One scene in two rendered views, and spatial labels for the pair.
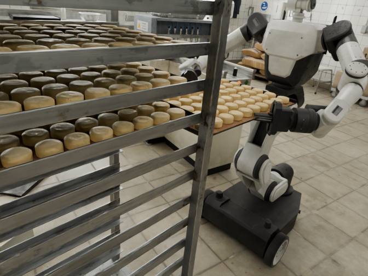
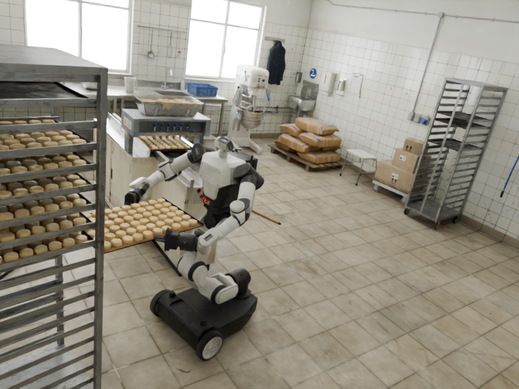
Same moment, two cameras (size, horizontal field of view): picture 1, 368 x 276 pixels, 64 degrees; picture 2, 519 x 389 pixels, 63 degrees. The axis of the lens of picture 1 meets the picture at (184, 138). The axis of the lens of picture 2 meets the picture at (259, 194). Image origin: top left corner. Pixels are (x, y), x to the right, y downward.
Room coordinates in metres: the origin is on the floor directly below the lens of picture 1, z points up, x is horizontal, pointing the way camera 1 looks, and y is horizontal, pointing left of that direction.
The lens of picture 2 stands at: (-0.90, -0.68, 2.06)
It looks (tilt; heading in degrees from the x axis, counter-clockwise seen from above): 22 degrees down; 359
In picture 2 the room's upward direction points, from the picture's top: 10 degrees clockwise
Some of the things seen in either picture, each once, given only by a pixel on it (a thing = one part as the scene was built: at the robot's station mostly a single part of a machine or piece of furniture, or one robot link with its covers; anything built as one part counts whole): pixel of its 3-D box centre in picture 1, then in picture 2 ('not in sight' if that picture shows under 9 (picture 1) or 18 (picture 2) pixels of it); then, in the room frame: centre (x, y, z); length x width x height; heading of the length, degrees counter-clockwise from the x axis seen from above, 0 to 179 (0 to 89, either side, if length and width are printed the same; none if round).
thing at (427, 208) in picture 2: not in sight; (452, 153); (4.35, -3.15, 0.93); 0.64 x 0.51 x 1.78; 130
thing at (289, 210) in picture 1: (261, 197); (214, 299); (1.61, -0.55, 0.19); 0.64 x 0.52 x 0.33; 138
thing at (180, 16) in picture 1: (178, 9); (167, 106); (2.86, 0.16, 1.25); 0.56 x 0.29 x 0.14; 126
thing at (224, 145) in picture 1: (202, 111); (183, 211); (2.45, -0.14, 0.45); 0.70 x 0.34 x 0.90; 36
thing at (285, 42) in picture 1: (295, 49); (227, 176); (1.59, -0.53, 1.15); 0.34 x 0.30 x 0.36; 48
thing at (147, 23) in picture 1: (176, 37); (166, 132); (2.86, 0.16, 1.01); 0.72 x 0.33 x 0.34; 126
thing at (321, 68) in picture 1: (317, 78); (361, 167); (5.53, -2.37, 0.23); 0.45 x 0.45 x 0.46; 29
